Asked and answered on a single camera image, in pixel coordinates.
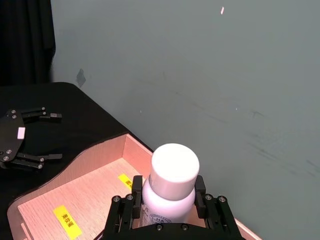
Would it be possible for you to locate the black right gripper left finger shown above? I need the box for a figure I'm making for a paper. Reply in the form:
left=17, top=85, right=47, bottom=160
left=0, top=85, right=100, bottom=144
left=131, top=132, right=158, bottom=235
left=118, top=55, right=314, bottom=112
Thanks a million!
left=103, top=175, right=144, bottom=235

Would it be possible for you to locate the white plastic bottle with cap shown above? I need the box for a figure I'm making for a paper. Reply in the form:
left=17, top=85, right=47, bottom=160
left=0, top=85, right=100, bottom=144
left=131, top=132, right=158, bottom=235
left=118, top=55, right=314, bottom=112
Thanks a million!
left=141, top=142, right=201, bottom=225

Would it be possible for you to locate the black curtain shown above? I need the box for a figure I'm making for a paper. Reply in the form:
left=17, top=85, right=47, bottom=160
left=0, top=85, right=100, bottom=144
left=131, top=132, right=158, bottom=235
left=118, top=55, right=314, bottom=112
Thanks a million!
left=0, top=0, right=57, bottom=87

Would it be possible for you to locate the black table cloth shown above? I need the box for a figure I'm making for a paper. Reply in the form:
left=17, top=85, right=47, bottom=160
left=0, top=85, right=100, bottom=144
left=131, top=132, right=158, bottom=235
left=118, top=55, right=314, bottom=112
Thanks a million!
left=0, top=81, right=154, bottom=240

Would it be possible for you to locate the long yellow label sticker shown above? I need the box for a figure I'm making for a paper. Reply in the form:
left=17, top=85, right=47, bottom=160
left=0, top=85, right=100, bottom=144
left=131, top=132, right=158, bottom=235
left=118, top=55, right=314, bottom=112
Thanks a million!
left=52, top=204, right=83, bottom=237

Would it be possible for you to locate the short yellow label sticker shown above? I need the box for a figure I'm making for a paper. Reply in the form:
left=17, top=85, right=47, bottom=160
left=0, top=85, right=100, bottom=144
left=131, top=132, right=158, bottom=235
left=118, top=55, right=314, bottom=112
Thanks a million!
left=117, top=173, right=135, bottom=191

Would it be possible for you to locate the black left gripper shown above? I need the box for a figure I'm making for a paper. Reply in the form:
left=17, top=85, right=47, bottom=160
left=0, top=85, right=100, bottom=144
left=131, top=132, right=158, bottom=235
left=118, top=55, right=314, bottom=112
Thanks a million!
left=0, top=106, right=64, bottom=172

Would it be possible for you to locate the shallow wooden tray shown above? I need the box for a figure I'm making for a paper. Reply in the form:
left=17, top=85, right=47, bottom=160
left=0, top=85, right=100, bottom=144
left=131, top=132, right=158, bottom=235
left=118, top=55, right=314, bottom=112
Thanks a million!
left=6, top=133, right=263, bottom=240

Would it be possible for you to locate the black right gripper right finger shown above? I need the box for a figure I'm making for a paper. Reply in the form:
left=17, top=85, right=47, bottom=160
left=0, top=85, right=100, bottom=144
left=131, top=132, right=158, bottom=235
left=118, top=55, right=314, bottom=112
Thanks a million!
left=194, top=175, right=241, bottom=236

